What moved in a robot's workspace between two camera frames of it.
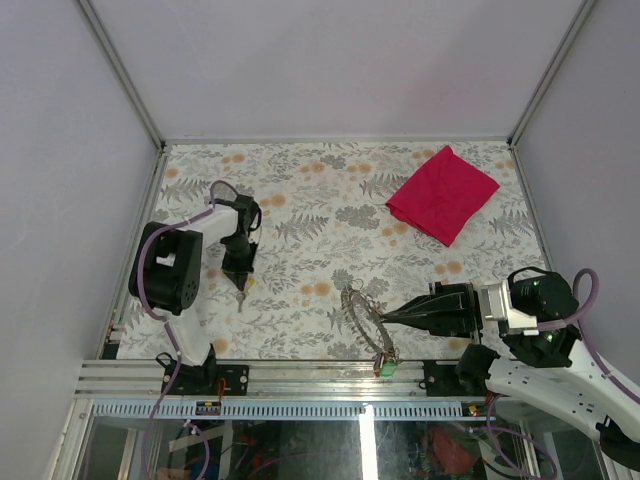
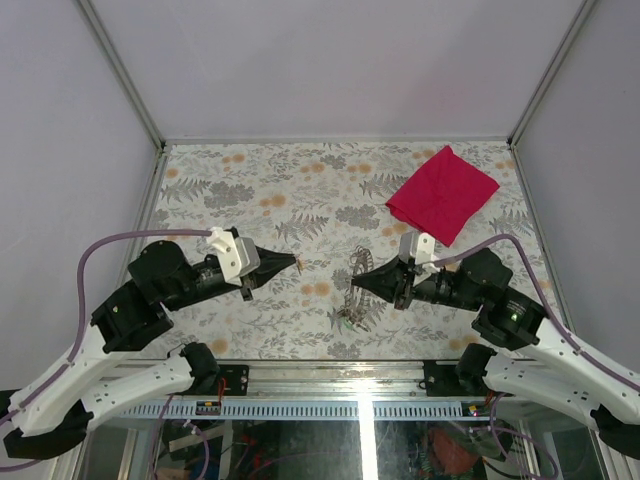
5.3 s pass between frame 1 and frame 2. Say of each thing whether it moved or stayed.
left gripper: moved
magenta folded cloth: stayed
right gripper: moved
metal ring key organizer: moved
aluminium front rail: stayed
